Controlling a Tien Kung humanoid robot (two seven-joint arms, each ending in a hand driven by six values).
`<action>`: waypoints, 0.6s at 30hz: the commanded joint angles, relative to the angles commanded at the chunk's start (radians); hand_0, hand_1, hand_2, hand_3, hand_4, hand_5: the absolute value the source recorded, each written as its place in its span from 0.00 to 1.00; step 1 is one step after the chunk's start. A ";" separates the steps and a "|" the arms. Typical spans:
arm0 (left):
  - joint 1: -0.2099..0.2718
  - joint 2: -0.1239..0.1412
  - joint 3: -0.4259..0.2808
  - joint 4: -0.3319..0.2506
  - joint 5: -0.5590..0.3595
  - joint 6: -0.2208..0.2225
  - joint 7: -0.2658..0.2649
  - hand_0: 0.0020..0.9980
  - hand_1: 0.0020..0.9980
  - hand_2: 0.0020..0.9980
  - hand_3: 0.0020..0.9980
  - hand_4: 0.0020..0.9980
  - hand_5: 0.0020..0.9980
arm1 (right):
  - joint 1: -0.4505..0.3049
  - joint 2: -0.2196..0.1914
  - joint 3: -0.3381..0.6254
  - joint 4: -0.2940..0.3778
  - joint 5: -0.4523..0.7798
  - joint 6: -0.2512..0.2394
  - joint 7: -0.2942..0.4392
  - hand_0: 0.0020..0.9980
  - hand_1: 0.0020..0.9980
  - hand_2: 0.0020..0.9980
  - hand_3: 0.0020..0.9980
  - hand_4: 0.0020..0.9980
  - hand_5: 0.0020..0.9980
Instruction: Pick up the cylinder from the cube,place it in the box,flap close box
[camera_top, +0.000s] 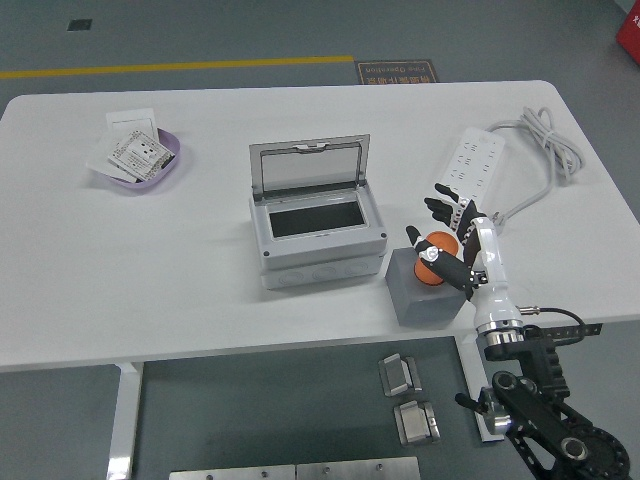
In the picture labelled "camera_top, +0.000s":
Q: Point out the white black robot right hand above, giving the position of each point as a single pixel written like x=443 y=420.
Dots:
x=492 y=280

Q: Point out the orange cylinder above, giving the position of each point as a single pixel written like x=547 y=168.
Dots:
x=447 y=242

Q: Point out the grey enclosure box with lid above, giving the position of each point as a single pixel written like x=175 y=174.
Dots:
x=320 y=250

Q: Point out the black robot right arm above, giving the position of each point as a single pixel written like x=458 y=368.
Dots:
x=530 y=415

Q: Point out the grey cube with round hole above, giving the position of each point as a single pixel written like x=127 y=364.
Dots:
x=415 y=305

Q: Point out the white table leg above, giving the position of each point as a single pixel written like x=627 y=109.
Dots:
x=125 y=425
x=467 y=365

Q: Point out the black table control panel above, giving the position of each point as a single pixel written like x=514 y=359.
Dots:
x=590 y=329

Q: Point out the white power strip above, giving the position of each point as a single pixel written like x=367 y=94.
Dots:
x=475 y=155

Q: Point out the small metal block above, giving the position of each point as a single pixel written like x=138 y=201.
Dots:
x=397 y=375
x=415 y=425

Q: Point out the brown floor sign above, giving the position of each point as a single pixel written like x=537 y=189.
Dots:
x=395 y=72

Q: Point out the grey metal plate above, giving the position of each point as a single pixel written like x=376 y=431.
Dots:
x=230 y=474
x=355 y=470

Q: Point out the red object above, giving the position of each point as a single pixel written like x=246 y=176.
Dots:
x=629 y=25

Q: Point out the purple plastic tray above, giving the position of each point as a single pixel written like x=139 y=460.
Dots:
x=150 y=184

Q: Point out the socket panel with printed back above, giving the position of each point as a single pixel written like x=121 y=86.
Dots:
x=137 y=155

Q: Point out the black floor hatch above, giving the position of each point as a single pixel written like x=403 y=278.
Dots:
x=79 y=25

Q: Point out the plain white switch plate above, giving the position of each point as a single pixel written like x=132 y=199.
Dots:
x=130 y=120

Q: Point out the white flat wall panel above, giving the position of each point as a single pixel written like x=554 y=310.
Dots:
x=100 y=155

